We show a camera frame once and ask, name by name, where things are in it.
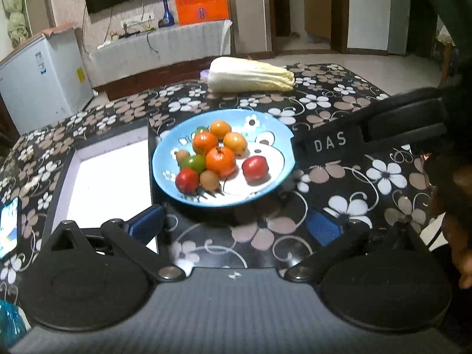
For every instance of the purple plastic container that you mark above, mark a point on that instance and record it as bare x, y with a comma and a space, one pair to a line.
204, 75

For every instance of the blue tiger cartoon plate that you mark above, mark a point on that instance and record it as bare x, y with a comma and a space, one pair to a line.
266, 136

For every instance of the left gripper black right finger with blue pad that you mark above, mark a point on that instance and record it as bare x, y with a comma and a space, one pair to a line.
347, 240

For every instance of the blue plastic bag corner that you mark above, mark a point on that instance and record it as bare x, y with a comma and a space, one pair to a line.
13, 324

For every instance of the blue glass bottle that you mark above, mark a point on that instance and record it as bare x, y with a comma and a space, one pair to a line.
167, 20

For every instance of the white chest freezer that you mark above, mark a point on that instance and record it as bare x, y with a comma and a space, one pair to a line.
44, 80

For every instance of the large orange tangerine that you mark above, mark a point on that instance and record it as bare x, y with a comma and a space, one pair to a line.
222, 161

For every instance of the yellow orange fruit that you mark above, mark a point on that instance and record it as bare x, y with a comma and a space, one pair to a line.
235, 142

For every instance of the cabinet with white cover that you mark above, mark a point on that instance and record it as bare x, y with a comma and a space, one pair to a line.
158, 57

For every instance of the white napa cabbage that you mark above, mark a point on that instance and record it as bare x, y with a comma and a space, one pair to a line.
239, 75

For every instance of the orange gift box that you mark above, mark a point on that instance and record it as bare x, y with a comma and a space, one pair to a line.
199, 11

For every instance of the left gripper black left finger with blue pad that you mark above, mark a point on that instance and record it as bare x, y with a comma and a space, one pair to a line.
114, 252

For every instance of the person's hand at right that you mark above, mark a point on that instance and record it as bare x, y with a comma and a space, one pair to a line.
451, 179

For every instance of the orange persimmon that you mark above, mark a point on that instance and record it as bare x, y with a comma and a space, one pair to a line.
220, 129

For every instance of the black shallow box white lining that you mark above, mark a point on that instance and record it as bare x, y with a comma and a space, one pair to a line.
106, 176

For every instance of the green tomato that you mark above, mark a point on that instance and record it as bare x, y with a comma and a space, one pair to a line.
201, 130
195, 162

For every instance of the floral black tablecloth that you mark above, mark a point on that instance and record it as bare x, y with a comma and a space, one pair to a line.
379, 189

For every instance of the dark red tomato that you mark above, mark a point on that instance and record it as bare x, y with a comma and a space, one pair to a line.
255, 168

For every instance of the small orange tangerine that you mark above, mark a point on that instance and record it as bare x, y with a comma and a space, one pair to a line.
203, 142

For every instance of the white power strip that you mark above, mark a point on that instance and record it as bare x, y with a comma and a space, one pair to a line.
141, 20

